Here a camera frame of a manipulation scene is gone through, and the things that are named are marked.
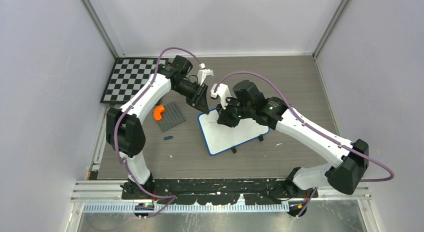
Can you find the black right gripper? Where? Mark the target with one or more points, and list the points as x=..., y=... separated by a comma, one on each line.
x=224, y=117

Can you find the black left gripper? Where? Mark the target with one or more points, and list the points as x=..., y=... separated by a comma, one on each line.
x=198, y=100

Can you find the blue framed whiteboard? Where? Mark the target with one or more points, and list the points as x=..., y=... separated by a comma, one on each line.
x=219, y=138

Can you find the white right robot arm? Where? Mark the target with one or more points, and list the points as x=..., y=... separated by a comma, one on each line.
x=345, y=163

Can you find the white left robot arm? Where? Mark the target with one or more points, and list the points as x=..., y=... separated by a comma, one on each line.
x=124, y=126

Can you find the grey studded baseplate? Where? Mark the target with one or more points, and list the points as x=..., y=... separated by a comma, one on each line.
x=172, y=117

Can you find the orange curved block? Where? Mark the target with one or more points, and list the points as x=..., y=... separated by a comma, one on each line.
x=158, y=112

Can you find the black white checkerboard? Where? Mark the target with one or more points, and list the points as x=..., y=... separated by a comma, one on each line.
x=127, y=77

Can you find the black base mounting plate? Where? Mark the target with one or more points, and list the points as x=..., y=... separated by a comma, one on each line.
x=253, y=191

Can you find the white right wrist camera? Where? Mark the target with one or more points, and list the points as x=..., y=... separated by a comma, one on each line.
x=221, y=92

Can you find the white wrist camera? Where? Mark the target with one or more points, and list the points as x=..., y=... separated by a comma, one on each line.
x=221, y=92
x=203, y=73

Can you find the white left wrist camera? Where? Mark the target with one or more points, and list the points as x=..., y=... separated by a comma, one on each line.
x=203, y=73

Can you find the slotted aluminium cable duct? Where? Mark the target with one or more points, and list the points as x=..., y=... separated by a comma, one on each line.
x=149, y=207

